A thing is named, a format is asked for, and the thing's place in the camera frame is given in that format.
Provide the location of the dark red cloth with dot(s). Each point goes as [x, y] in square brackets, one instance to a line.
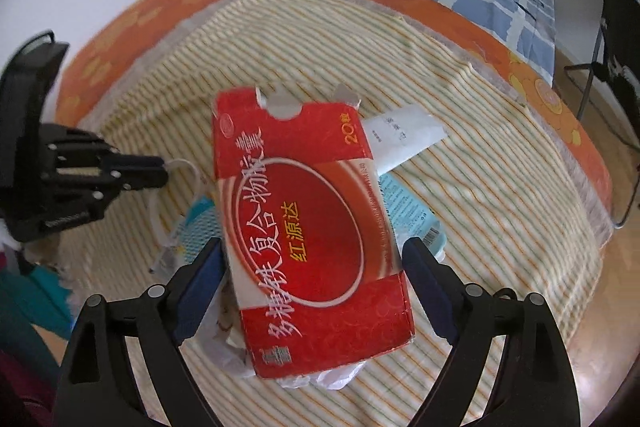
[20, 387]

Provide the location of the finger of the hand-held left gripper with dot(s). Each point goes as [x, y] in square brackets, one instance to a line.
[135, 163]
[140, 181]

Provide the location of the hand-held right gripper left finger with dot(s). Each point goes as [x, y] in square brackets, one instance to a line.
[200, 292]

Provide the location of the white plastic bag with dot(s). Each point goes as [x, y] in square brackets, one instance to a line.
[325, 377]

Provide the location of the yellow striped towel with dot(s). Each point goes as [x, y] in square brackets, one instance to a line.
[350, 47]

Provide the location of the light blue tube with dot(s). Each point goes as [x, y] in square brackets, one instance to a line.
[410, 207]

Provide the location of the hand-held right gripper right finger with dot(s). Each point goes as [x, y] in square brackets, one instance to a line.
[430, 292]

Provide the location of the red cardboard box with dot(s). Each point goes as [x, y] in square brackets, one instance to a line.
[310, 227]

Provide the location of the white paper slip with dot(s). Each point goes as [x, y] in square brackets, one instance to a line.
[405, 132]

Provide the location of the teal floor mat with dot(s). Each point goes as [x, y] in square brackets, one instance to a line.
[30, 297]

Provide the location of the black folding chair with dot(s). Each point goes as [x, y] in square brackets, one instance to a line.
[615, 7]

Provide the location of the teal patterned packet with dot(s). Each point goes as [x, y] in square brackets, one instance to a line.
[200, 227]

